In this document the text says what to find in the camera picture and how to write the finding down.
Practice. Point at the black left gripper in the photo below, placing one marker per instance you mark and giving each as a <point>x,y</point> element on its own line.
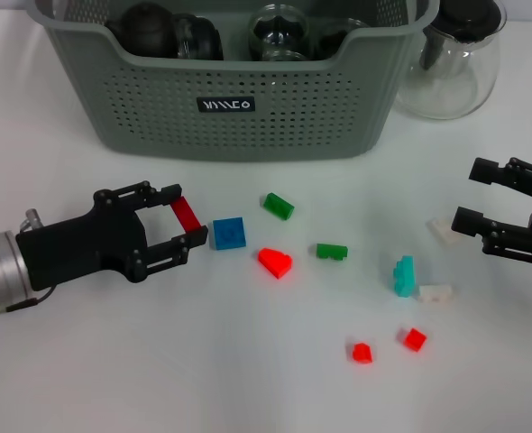
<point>81,248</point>

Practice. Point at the dark red long brick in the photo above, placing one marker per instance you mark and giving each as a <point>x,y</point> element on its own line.
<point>186,215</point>

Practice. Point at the grey perforated storage bin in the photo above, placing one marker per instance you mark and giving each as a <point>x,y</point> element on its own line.
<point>248,135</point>

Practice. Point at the white two-stud brick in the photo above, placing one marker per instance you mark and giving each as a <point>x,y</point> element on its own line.
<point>439,227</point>

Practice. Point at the blue square brick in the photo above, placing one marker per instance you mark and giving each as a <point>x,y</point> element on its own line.
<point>228,234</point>

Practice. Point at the white flat brick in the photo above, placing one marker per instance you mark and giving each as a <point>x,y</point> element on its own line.
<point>436,294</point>

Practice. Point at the green sloped brick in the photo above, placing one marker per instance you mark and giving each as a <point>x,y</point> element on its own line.
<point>278,206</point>

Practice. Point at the teal brick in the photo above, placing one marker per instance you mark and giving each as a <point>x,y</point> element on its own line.
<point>404,277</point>

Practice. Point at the orange-red wedge brick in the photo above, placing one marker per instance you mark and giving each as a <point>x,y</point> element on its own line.
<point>275,263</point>

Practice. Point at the small silver wrist plug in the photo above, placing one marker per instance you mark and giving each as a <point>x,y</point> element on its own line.
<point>32,218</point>

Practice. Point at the glass teapot black lid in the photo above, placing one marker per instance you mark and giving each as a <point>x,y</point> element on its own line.
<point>446,90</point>

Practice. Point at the small red square brick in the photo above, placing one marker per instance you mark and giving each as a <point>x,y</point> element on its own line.
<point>414,339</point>

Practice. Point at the green notched brick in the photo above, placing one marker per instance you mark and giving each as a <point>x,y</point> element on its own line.
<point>332,251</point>

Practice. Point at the dark clay teapot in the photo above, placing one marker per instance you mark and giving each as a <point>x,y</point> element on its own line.
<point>146,29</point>

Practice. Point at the small red rounded brick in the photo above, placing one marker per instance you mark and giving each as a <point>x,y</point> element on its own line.
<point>362,353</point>

